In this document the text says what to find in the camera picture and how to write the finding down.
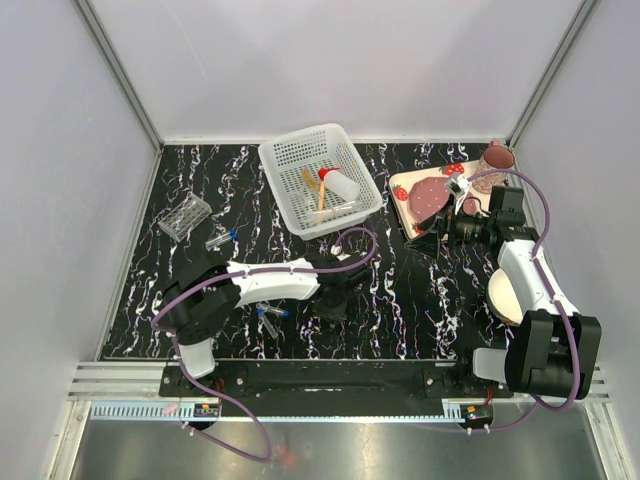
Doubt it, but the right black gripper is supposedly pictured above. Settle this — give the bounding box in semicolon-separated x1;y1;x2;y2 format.
405;192;495;260

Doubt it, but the bundle of plastic pipettes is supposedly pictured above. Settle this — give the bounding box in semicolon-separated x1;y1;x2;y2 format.
302;201;360;223

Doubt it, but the wash bottle red cap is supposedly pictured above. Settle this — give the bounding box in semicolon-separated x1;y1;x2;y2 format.
318;168;360;202

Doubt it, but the blue cap test tube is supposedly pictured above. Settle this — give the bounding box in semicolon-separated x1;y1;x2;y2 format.
256;303;290;317
258;310;278;339
205;229;237;251

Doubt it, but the clear test tube rack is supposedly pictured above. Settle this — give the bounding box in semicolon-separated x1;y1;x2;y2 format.
158;192;212;242

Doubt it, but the wooden test tube clamp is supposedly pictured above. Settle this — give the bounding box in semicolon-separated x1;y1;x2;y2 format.
318;180;326;212

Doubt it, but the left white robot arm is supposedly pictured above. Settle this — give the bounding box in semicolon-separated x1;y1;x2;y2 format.
157;253;370;396

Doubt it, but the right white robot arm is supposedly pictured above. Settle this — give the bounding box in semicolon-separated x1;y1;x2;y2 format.
408;186;602;402

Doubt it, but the pink dotted plate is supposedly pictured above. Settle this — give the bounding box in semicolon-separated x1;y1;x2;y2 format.
408;177;450;223

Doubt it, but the strawberry pattern tray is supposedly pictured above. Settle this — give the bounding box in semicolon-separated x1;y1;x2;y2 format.
390;158;515;240

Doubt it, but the white bowl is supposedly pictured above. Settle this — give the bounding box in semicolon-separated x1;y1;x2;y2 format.
487;269;523;326

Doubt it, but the pink patterned mug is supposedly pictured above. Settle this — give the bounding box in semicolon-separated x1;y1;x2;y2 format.
472;140;515;195

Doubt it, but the white plastic perforated basket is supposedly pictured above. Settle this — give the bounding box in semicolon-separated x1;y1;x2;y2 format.
258;123;382;241

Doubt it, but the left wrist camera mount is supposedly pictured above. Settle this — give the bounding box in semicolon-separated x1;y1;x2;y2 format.
330;242;350;261

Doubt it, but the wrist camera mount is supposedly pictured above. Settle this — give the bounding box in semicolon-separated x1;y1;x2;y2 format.
330;242;350;261
445;173;471;198

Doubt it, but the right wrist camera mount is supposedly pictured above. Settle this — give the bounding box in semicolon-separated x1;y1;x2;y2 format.
445;173;471;198

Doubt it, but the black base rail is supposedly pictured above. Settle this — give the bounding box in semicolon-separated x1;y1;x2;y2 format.
159;357;514;419

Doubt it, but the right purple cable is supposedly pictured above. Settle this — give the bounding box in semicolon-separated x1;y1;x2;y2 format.
414;168;584;434

